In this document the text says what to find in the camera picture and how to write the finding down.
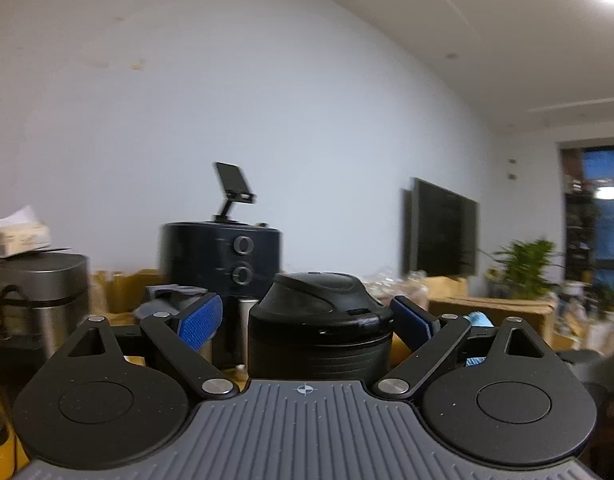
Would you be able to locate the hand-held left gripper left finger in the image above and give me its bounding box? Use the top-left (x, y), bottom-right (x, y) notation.
top-left (67, 292), bottom-right (240, 401)

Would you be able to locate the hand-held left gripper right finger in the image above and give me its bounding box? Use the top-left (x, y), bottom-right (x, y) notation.
top-left (374, 296), bottom-right (550, 403)

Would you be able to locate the blue microfiber cloth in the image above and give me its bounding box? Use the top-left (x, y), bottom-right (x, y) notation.
top-left (464, 310), bottom-right (492, 366)

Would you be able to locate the black gradient water bottle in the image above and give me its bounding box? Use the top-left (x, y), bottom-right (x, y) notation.
top-left (248, 271), bottom-right (395, 381)

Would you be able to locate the plastic bag of flatbread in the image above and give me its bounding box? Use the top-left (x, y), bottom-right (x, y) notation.
top-left (362, 270), bottom-right (430, 311)

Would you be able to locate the dark blue air fryer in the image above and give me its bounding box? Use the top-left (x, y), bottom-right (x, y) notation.
top-left (159, 221), bottom-right (284, 371)

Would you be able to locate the cardboard box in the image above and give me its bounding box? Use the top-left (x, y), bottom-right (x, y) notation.
top-left (429, 295), bottom-right (555, 343)

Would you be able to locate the black flat television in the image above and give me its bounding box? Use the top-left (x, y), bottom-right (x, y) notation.
top-left (402, 177), bottom-right (480, 278)

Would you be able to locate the green potted plant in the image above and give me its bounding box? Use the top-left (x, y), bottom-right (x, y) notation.
top-left (479, 237), bottom-right (562, 301)

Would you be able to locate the black phone stand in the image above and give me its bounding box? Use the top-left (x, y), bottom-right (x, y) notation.
top-left (213, 161), bottom-right (256, 223)

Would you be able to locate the grey rice cooker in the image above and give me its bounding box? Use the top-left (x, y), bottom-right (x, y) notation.
top-left (0, 252), bottom-right (90, 361)

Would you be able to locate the dark window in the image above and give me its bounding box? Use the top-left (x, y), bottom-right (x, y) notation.
top-left (559, 142), bottom-right (614, 286)

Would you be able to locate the tissue box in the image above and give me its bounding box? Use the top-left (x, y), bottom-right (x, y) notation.
top-left (0, 205), bottom-right (52, 257)

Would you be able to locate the black power cord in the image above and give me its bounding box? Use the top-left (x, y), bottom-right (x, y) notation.
top-left (0, 285), bottom-right (32, 311)

